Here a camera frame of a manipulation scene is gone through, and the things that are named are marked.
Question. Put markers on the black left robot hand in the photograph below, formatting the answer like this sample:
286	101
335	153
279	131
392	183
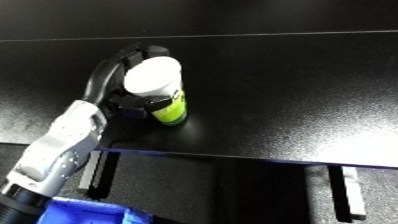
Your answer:
100	83

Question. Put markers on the white paper cup green band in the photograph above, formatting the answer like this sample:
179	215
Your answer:
151	80

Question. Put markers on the pale left robot arm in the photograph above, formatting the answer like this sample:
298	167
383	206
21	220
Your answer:
59	150

